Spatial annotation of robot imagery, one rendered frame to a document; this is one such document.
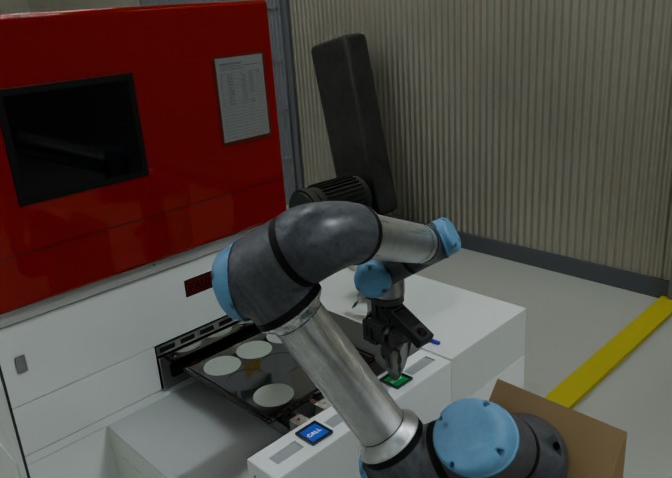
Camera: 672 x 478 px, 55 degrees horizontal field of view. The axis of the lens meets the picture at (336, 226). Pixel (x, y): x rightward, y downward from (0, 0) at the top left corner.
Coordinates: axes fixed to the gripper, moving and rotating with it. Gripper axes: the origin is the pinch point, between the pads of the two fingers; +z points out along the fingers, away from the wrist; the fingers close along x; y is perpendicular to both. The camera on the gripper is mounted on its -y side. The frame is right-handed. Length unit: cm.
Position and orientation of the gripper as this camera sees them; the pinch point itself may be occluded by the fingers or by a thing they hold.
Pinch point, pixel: (398, 376)
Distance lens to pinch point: 154.2
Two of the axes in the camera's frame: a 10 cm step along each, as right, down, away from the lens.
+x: -7.1, 2.7, -6.5
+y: -7.0, -1.9, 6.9
